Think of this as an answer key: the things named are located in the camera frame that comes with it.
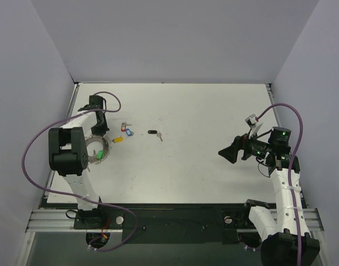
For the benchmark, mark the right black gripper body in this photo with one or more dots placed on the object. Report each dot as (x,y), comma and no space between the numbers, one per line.
(240,147)

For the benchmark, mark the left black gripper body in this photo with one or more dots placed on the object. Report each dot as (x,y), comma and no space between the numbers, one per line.
(99,127)

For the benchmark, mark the yellow tag key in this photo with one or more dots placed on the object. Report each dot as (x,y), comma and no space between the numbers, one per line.
(118,139)

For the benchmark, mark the red tag key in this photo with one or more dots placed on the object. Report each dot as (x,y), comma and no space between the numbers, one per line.
(124,126)

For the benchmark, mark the metal keyring disc with rings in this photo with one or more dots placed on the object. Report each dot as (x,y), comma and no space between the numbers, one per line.
(94,144)

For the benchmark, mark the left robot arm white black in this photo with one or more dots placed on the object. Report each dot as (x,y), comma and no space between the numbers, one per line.
(68,155)

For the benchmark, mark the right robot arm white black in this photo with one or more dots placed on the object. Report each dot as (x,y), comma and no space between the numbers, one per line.
(285,240)

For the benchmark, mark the green key tag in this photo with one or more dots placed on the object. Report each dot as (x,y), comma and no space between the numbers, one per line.
(100,155)

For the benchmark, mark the blue tag key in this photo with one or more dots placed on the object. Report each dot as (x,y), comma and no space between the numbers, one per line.
(128,133)

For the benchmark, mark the black tag key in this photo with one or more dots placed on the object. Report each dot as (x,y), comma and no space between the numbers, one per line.
(157,133)

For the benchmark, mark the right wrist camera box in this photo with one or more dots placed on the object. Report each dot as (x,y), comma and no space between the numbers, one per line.
(254,125)

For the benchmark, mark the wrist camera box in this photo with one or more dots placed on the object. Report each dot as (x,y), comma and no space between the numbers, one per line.
(254,125)
(97,102)

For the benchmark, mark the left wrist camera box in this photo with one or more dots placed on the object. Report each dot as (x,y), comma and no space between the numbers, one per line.
(97,102)

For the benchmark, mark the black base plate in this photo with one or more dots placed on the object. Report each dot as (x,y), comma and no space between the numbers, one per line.
(195,223)

